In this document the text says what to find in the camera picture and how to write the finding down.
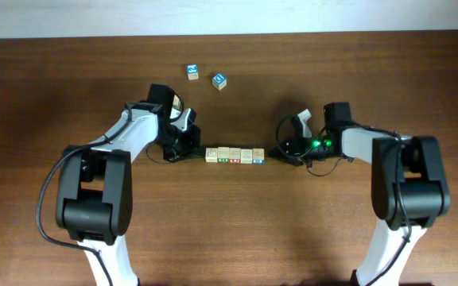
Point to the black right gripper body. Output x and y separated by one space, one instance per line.
302 146

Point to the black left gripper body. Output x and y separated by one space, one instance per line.
177 144

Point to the wooden block with elephant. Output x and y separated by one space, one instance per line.
211 155

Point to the wooden block blue edge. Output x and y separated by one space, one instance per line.
258 156

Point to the wooden block number 5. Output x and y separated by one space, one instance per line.
223 154

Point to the wooden block green letter N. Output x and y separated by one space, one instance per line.
246 156

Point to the wooden block number 8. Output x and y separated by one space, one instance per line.
235 155

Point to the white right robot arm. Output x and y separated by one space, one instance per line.
409 190

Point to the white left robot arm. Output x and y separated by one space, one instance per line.
94 201

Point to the wooden block with dog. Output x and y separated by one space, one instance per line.
177 103

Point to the wooden block blue letter Z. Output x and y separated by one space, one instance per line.
192 71

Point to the wooden block blue letter D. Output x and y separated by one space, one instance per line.
219 81

